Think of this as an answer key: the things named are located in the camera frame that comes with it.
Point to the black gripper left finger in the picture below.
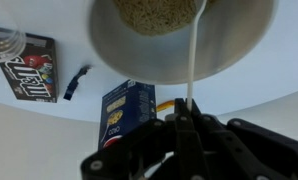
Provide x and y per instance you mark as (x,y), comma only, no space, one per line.
(162,146)

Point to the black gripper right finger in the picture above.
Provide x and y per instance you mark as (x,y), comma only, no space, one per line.
(255,153)

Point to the white plastic spoon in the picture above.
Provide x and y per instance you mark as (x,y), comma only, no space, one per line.
(191,66)

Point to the small yellow packet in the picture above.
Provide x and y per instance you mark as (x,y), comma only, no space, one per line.
(165,105)

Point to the blue Barilla pasta box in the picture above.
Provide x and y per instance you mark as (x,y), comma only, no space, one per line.
(129,110)

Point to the white mug with green band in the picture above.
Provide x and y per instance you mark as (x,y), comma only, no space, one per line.
(139,56)

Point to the small blue clip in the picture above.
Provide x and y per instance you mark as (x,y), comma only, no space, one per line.
(74,85)

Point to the dry pasta grains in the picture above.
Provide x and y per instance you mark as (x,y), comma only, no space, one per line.
(155,16)

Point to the brown M&M's candy box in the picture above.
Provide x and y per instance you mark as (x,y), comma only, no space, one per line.
(32,80)

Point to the clear plastic cup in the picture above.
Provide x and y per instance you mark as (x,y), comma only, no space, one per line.
(7,45)

